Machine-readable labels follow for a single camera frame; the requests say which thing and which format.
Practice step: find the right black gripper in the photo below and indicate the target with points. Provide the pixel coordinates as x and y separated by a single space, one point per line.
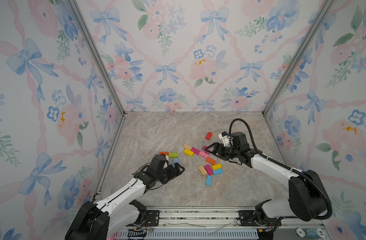
216 145

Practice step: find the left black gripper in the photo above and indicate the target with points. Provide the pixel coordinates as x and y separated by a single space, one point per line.
173 173

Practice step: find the green block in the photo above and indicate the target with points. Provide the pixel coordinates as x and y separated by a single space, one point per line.
173 155

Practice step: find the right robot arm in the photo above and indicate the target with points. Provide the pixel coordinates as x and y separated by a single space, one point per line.
307 197

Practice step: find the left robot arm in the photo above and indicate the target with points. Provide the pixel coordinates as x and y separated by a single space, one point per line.
101 220

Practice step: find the yellow block lower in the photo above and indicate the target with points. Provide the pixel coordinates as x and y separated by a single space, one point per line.
217 167

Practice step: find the yellow block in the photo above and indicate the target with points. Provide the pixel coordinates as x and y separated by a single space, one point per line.
189 152
217 167

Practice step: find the magenta block upper right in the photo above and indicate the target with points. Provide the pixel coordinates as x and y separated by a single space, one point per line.
204 149

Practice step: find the magenta block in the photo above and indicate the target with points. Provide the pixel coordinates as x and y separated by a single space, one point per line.
196 151
204 149
209 170

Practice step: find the pink block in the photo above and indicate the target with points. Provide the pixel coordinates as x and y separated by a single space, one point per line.
203 154

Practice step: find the yellow block upper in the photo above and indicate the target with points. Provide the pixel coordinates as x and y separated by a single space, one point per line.
189 152

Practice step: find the blue block right lower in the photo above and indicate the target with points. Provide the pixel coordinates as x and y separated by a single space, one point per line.
218 171

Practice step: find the red block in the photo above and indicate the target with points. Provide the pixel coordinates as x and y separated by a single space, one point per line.
209 135

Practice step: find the magenta block lower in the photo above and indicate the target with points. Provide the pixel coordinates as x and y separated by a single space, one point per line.
209 170

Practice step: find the tan block upper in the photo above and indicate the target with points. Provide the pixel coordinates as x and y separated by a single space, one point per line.
186 146

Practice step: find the tan block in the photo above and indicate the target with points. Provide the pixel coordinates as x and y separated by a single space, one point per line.
186 146
202 170

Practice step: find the magenta block middle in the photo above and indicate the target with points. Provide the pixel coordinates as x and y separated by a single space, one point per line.
196 151

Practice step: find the tan block lower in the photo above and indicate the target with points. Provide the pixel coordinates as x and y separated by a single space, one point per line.
202 170

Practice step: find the blue block bottom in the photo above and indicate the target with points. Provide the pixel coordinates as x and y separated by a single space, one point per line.
209 181

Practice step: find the white blue object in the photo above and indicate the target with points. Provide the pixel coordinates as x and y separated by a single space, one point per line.
311 233

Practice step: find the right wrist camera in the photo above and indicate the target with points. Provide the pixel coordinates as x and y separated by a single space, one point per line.
225 138

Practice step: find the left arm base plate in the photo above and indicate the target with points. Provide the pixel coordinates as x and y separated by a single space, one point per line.
149 218

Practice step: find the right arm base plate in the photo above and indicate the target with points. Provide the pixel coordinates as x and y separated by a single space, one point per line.
250 218

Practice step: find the white cable duct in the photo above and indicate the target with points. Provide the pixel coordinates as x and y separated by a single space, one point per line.
190 234

